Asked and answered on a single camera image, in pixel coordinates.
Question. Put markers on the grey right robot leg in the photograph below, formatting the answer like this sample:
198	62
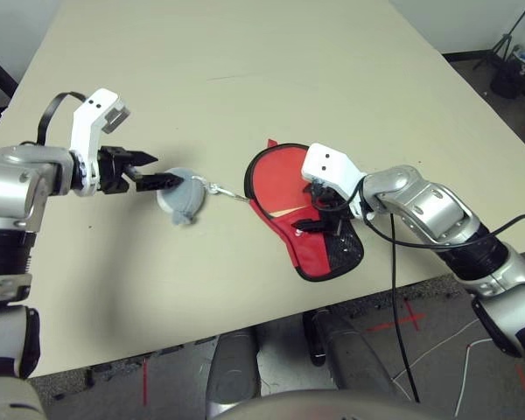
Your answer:
359	354

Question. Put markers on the black trash bin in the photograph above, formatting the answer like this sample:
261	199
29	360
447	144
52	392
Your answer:
507	83

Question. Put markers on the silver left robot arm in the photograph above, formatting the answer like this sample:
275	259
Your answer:
13	175

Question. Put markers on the black framed side table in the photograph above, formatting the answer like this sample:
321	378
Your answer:
0	67

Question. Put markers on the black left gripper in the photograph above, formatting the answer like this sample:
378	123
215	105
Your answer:
114	170

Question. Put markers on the black tripod stand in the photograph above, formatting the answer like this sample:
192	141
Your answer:
503	41

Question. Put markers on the grey robot leg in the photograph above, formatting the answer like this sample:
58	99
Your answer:
359	354
234	367

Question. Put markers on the red black paddle case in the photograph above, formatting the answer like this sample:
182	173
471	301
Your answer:
306	258

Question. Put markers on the red tape cross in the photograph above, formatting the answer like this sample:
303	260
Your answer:
413	317

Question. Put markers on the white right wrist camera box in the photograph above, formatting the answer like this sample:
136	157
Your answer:
328	166

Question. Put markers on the grey round fuzzy pouch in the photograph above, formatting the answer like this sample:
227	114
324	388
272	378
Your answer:
184	197

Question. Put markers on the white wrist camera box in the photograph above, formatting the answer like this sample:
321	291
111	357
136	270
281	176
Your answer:
85	131
328	166

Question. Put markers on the red tape strip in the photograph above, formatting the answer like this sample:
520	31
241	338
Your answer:
145	380

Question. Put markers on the black table support post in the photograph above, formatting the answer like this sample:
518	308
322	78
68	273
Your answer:
315	339

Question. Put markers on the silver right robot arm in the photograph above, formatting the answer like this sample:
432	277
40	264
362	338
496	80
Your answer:
420	201

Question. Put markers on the grey robot torso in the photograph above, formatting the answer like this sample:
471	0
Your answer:
310	411

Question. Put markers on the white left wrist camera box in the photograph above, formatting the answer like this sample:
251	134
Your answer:
85	131

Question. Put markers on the grey left robot leg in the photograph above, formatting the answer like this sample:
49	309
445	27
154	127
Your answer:
234	367

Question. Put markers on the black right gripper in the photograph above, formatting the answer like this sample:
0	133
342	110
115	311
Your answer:
332	207

